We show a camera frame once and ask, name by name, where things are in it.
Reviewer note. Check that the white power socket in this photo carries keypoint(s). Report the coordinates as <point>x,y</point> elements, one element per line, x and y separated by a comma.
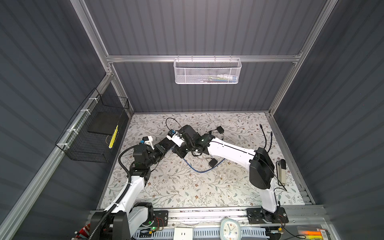
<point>183,234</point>

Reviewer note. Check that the white desk clock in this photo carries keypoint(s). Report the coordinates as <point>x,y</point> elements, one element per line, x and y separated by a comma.
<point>230,230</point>

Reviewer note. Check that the black box in basket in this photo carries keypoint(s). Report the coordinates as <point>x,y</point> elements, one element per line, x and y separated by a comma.
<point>104,123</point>

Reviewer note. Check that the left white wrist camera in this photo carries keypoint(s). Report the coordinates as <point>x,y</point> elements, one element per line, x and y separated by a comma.
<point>148,140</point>

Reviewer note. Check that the grey remote-like device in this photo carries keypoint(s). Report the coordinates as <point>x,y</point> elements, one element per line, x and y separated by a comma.
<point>281,172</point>

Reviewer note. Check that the large black power adapter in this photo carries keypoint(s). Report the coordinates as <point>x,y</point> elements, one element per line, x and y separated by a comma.
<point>212,162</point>

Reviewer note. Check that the yellow striped item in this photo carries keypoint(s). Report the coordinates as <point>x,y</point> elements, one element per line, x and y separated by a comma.
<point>113,138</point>

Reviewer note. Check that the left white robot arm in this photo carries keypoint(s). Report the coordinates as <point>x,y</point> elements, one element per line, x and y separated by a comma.
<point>122,218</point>

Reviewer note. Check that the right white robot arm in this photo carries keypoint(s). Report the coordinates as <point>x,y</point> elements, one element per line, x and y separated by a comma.
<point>257,162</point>

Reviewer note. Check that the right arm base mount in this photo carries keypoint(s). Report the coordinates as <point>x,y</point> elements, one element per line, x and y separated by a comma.
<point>261,216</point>

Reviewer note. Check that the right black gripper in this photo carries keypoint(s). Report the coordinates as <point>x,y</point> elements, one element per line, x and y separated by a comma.
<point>177,150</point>

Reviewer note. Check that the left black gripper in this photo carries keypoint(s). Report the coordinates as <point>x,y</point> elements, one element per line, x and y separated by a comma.
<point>160,150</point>

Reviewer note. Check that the white wire mesh basket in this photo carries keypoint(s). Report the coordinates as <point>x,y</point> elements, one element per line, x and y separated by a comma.
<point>207,71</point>

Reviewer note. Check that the small black power adapter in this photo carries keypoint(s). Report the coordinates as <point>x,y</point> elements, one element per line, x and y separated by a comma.
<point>219,129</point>

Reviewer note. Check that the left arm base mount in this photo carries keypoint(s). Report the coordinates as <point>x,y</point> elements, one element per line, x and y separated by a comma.
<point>159,219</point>

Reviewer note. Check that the black wire basket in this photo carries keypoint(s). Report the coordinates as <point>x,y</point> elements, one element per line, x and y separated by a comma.
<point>80,145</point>

